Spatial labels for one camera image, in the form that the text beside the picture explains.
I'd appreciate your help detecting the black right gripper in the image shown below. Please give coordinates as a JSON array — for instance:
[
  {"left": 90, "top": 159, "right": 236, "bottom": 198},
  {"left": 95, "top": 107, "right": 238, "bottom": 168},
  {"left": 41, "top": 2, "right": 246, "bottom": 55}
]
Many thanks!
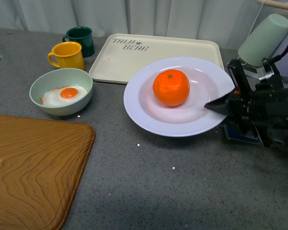
[{"left": 204, "top": 59, "right": 288, "bottom": 147}]

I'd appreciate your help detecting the white round plate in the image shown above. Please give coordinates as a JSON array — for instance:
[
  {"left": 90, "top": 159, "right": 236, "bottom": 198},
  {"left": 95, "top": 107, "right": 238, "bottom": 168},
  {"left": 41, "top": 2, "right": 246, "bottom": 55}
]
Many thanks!
[{"left": 123, "top": 57, "right": 234, "bottom": 137}]

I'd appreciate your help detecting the orange fruit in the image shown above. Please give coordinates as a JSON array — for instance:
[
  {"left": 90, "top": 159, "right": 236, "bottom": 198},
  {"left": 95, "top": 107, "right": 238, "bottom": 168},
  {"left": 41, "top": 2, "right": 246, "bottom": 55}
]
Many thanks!
[{"left": 152, "top": 69, "right": 190, "bottom": 107}]

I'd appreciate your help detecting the blue cloth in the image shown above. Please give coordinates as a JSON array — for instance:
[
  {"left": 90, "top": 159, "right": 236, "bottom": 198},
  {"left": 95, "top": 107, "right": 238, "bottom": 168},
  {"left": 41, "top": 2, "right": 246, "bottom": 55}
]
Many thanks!
[{"left": 224, "top": 124, "right": 285, "bottom": 147}]

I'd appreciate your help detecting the green plastic cup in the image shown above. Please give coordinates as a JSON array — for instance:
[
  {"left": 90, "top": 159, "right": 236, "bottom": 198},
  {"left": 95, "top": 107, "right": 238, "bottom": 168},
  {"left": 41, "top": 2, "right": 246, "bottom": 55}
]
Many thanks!
[{"left": 238, "top": 14, "right": 288, "bottom": 67}]

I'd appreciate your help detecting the grey curtain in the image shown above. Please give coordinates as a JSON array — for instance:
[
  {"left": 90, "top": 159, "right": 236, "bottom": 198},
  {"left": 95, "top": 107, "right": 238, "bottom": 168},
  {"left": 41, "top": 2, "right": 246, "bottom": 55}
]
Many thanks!
[{"left": 0, "top": 0, "right": 288, "bottom": 49}]

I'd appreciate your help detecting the cream bear tray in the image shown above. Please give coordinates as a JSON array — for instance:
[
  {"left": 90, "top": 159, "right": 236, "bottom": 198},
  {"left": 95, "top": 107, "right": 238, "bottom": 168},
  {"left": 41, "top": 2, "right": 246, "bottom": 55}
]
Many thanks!
[{"left": 89, "top": 34, "right": 223, "bottom": 84}]

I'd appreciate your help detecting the dark green mug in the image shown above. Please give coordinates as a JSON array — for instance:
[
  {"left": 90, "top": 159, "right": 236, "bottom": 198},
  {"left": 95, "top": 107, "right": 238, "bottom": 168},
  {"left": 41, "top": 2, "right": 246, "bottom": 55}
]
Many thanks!
[{"left": 62, "top": 26, "right": 95, "bottom": 58}]

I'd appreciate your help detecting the light green bowl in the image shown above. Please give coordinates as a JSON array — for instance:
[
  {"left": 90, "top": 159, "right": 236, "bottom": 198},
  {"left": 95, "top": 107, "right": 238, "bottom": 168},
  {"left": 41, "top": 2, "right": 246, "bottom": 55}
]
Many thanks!
[{"left": 29, "top": 68, "right": 93, "bottom": 116}]

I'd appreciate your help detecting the fake fried egg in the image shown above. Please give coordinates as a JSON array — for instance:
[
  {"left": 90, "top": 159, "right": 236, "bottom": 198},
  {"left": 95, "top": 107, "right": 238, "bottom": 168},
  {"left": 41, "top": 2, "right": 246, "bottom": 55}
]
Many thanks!
[{"left": 40, "top": 86, "right": 88, "bottom": 107}]

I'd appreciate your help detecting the yellow mug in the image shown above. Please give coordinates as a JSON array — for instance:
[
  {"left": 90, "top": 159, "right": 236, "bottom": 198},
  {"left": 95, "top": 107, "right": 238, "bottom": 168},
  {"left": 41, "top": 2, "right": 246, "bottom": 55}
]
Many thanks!
[{"left": 48, "top": 42, "right": 85, "bottom": 70}]

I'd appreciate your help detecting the wooden cutting board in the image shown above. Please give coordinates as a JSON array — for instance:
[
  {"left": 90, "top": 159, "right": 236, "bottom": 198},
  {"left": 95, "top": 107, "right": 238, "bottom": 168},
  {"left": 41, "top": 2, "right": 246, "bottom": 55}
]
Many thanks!
[{"left": 0, "top": 115, "right": 96, "bottom": 230}]

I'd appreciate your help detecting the wooden rack handle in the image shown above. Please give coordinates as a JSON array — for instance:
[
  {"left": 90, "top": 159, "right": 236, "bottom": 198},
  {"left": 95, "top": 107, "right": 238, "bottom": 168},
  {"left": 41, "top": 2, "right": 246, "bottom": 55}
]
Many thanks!
[{"left": 257, "top": 0, "right": 288, "bottom": 11}]

